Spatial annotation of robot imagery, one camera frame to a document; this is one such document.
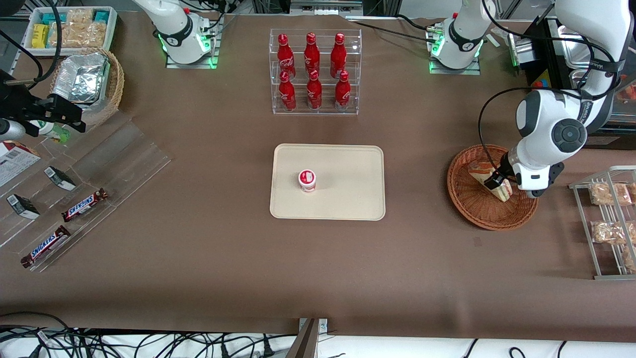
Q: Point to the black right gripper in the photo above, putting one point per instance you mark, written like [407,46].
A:
[19,104]

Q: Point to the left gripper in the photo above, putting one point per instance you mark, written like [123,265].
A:
[503,167]

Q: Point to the triangular sandwich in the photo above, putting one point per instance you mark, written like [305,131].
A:
[477,171]

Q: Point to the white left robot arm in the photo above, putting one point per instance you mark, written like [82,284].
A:
[541,119]

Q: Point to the brown round wicker basket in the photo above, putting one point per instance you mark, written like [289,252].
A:
[472,204]

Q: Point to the tan wicker basket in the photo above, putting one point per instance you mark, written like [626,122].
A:
[115,84]

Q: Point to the beige plastic tray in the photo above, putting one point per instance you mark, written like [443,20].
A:
[343,169]

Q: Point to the white bottle with green label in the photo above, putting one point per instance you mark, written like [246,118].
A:
[54,131]

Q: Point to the silver foil container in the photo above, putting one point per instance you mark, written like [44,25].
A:
[79,77]

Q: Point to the small black white box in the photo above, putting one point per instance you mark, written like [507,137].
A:
[59,178]
[22,206]

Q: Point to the white barcode carton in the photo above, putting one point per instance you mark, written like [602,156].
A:
[15,161]

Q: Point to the clear acrylic stepped display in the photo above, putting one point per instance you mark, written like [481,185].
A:
[124,154]

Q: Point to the clear bagged cracker pack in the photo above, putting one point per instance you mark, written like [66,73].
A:
[79,36]
[79,17]

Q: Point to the yellow snack pack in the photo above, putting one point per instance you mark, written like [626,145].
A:
[39,36]

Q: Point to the white plastic snack bin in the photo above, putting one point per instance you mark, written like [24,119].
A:
[112,30]

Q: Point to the teal snack pack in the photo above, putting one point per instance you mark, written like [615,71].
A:
[52,18]
[101,16]

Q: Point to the Snickers chocolate bar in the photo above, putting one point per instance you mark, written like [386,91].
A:
[45,246]
[84,205]

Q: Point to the bagged brown snack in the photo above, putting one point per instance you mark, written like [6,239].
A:
[610,194]
[608,232]
[630,258]

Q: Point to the steel warmer pan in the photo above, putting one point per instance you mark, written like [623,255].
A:
[571,49]
[576,79]

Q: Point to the black food warmer appliance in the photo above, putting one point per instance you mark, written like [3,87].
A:
[549,49]

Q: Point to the red cola bottle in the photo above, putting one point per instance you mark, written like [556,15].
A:
[311,52]
[342,94]
[287,94]
[314,93]
[284,54]
[338,53]

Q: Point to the clear acrylic bottle rack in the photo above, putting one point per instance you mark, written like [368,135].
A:
[325,107]

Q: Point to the red white yogurt cup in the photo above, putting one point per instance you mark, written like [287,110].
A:
[307,180]

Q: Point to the brown table cover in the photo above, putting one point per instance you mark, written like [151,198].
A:
[318,268]

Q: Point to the silver table edge bracket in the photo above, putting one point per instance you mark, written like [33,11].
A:
[323,325]

